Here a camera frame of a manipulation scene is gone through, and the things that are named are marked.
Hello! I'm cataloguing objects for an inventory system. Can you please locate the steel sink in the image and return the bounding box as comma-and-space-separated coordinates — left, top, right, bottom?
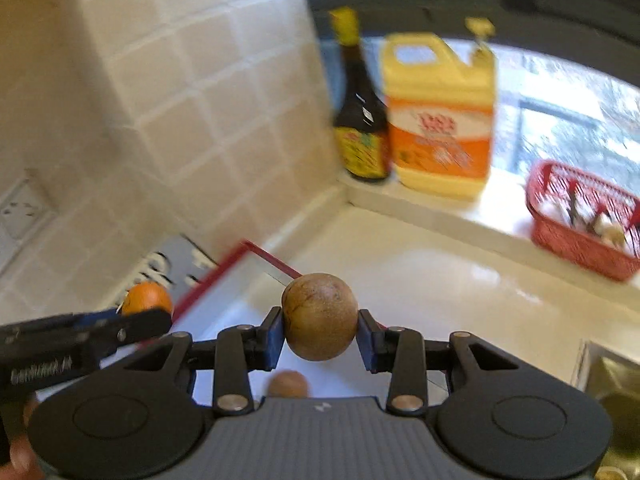
572, 340, 640, 479

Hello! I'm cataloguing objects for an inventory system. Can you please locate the dark window frame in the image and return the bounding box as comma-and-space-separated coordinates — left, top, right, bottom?
308, 0, 639, 84

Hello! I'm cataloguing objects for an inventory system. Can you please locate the white wall socket panel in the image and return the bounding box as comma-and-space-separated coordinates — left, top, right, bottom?
1, 169, 56, 273

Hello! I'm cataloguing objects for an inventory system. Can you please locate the dark soy sauce bottle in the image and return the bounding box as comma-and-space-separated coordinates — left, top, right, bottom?
330, 6, 392, 182

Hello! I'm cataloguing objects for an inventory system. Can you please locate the yellow detergent jug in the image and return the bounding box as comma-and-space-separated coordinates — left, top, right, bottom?
381, 18, 497, 200

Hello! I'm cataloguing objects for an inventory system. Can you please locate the red rimmed white tray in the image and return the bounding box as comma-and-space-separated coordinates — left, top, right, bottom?
34, 239, 452, 406

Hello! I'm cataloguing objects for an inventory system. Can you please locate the red plastic basket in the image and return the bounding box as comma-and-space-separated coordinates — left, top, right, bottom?
525, 160, 639, 282

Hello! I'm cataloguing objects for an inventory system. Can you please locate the orange tangerine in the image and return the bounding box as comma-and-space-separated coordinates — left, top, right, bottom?
120, 282, 174, 315

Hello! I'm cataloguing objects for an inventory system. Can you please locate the blue sleep tight mat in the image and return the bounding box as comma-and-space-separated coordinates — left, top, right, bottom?
103, 234, 217, 309

